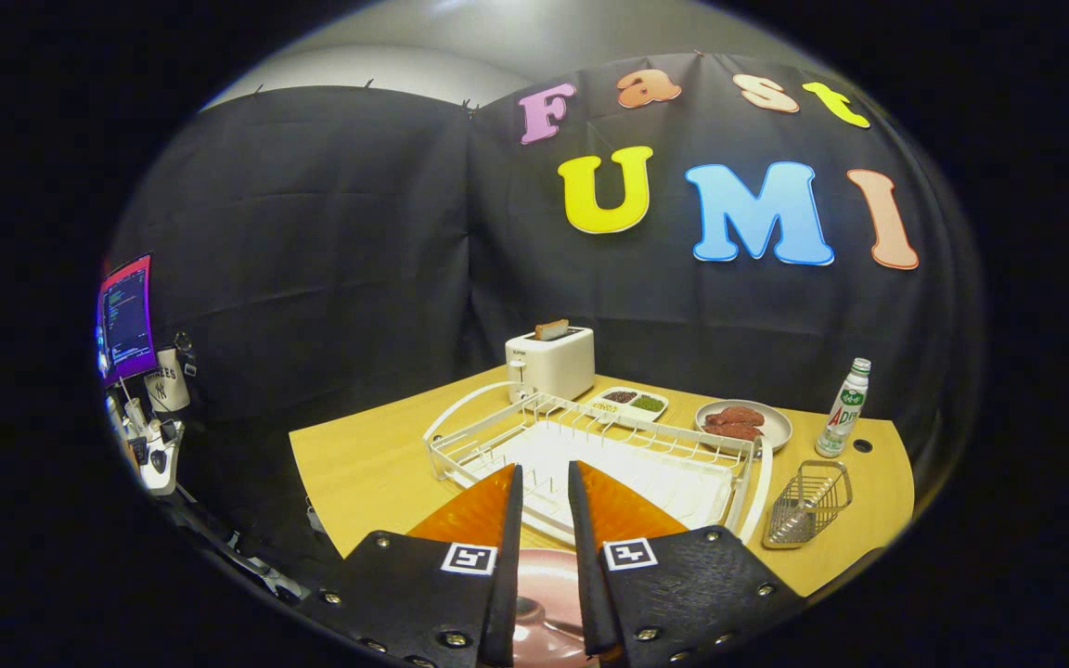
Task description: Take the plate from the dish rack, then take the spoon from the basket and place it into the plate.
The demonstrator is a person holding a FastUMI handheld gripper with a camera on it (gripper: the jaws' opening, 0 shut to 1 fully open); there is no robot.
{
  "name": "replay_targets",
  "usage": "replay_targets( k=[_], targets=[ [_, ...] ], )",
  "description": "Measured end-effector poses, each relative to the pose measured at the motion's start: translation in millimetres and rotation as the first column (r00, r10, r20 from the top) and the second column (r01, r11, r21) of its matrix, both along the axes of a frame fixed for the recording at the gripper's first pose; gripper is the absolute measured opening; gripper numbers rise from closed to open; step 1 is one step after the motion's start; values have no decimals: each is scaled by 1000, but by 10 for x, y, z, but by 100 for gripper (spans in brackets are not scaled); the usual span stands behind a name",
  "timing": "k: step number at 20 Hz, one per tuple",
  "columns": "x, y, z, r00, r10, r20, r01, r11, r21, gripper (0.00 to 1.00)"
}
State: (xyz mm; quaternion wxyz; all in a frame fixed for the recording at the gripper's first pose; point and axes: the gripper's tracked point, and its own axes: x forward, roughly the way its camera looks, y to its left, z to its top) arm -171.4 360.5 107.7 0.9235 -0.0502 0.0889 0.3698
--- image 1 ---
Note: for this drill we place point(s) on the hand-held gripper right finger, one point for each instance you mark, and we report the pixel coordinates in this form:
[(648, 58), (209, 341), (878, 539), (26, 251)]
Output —
[(588, 594)]

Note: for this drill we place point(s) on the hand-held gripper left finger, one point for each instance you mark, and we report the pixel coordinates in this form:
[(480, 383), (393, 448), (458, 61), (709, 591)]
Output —
[(502, 603)]

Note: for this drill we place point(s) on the pink plate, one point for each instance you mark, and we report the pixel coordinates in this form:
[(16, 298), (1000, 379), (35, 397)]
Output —
[(553, 575)]

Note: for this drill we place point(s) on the grey round plate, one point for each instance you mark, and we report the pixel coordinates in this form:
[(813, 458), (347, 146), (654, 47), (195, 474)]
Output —
[(776, 429)]

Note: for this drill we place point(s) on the white divided bean tray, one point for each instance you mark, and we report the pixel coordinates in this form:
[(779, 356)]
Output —
[(627, 405)]

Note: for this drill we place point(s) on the brown meat piece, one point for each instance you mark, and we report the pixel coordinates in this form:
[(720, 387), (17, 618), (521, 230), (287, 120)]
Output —
[(743, 416), (731, 431)]

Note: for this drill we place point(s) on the white toaster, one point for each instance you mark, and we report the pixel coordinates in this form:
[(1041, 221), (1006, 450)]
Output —
[(553, 366)]

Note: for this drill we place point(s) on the brown toast slice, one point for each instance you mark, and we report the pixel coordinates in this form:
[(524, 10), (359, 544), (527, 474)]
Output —
[(551, 329)]

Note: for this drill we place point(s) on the white green-label drink bottle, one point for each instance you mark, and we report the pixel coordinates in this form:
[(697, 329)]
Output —
[(845, 408)]

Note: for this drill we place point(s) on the black backdrop cloth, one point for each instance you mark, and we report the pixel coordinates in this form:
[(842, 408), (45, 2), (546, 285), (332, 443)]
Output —
[(330, 232)]

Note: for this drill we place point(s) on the computer monitor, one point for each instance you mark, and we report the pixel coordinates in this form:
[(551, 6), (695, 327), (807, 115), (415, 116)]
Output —
[(126, 320)]

